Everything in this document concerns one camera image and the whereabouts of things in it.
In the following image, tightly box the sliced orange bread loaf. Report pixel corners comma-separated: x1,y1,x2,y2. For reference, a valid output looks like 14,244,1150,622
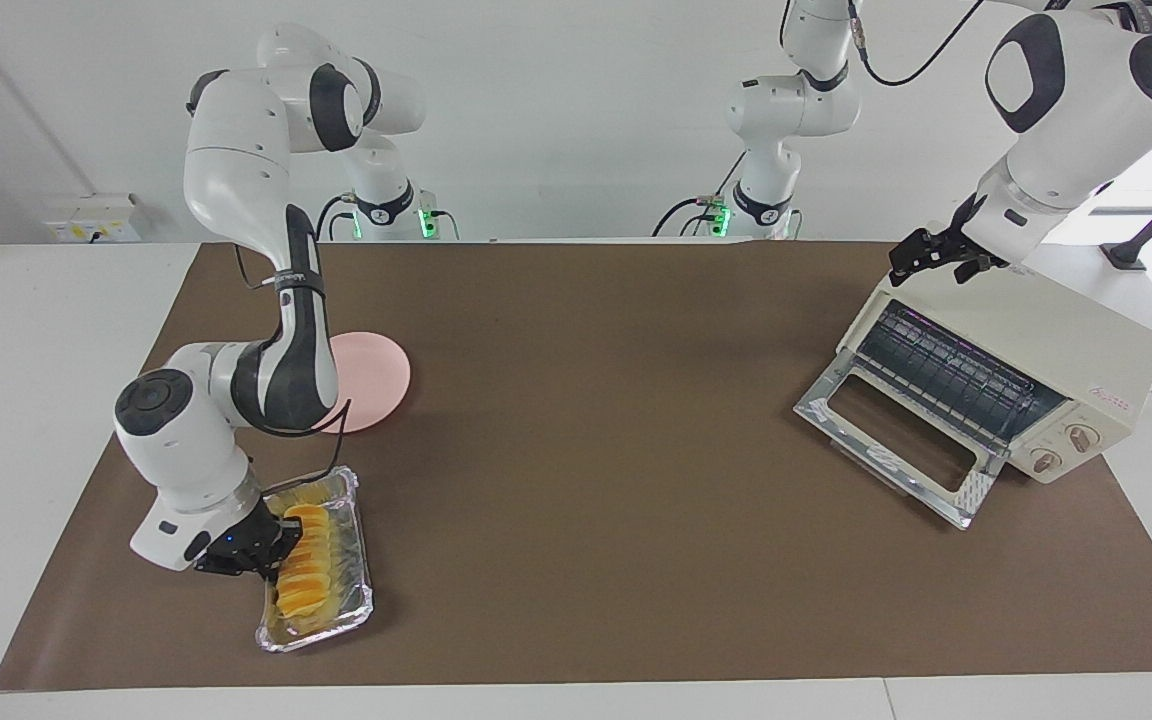
274,503,337,621

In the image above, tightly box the aluminium foil tray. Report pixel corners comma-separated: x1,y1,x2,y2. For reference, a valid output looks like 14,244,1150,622
256,465,377,654

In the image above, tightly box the cream white toaster oven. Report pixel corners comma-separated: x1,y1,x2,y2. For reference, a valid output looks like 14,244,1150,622
836,262,1152,486

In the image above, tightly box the glass oven door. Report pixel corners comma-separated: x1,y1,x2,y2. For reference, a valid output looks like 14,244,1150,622
793,350,1012,531

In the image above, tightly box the pink round plate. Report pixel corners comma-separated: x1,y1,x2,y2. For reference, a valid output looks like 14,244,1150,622
329,331,412,435

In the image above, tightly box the brown table mat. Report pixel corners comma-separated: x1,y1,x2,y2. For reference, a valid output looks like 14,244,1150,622
0,240,1152,693

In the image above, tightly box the oven wire rack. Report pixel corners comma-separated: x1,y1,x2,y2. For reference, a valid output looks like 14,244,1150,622
856,300,1067,446

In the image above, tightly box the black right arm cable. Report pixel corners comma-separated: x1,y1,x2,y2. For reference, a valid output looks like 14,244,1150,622
234,245,353,493

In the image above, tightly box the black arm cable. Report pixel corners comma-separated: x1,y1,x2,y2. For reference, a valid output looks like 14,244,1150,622
234,245,353,493
848,0,985,88

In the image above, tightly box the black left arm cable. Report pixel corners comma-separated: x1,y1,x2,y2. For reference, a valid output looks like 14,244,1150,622
848,0,985,88

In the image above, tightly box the white wall socket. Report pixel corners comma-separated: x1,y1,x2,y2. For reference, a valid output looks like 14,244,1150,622
44,193,142,244

